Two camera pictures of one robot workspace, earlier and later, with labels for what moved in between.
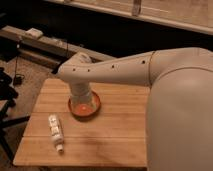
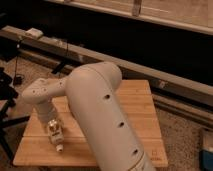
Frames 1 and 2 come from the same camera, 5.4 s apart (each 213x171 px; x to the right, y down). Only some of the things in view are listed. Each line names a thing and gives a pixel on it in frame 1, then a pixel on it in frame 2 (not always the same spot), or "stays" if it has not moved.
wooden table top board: x=116 y=136 stays
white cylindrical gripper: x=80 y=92 -> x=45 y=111
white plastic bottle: x=56 y=132 stays
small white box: x=34 y=32 stays
